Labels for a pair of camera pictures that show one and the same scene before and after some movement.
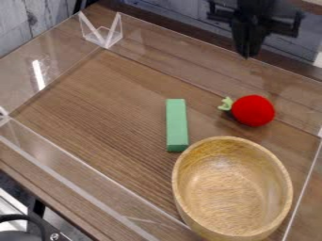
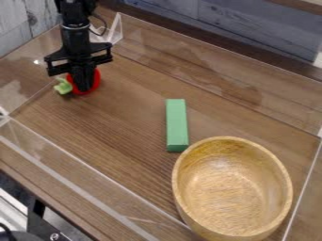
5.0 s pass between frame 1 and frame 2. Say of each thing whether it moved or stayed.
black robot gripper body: moved
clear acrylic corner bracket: stayed
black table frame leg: stayed
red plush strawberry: moved
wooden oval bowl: stayed
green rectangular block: stayed
